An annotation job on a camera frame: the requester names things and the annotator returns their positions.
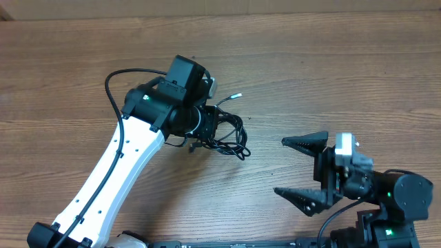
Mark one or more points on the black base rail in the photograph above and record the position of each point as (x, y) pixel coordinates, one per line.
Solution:
(237, 244)

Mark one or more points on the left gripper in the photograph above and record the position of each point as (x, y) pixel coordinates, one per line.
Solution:
(209, 129)

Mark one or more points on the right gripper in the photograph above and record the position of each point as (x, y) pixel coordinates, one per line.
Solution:
(324, 167)

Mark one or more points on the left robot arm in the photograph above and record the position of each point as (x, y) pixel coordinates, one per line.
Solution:
(88, 219)

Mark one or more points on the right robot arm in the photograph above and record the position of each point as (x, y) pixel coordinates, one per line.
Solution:
(401, 197)

